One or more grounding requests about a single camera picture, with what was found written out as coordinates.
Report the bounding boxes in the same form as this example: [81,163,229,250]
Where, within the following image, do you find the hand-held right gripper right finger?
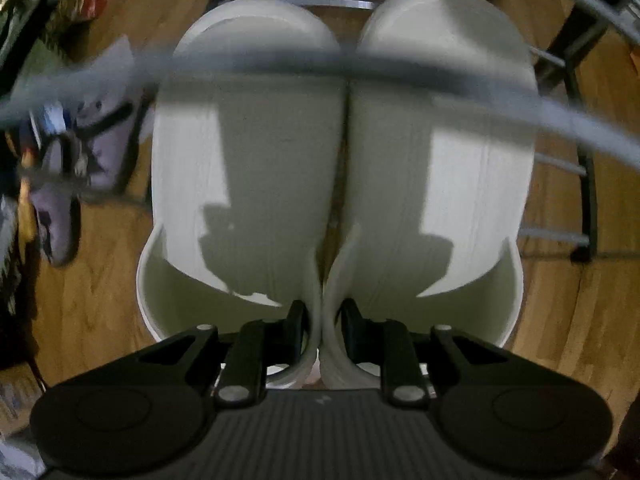
[341,300,506,408]

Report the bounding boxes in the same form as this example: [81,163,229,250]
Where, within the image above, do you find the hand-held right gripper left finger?
[137,301,307,408]

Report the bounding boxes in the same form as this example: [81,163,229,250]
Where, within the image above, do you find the white slide sandal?
[322,0,541,391]
[136,0,346,391]

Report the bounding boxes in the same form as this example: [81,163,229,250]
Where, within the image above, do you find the metal shoe rack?
[0,0,640,263]

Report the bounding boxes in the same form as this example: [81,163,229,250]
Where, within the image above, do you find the purple clog with black sole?
[30,130,83,267]
[70,35,153,196]

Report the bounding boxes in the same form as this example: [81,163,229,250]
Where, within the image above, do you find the red snack packet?
[75,0,113,23]

